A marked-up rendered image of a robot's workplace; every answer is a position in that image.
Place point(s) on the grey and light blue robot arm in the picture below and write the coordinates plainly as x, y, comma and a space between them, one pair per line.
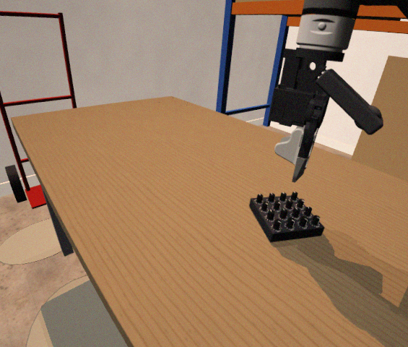
333, 33

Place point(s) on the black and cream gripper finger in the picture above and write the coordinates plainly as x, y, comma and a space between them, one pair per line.
295, 153
284, 139

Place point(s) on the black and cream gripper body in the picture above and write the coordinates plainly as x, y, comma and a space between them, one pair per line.
300, 95

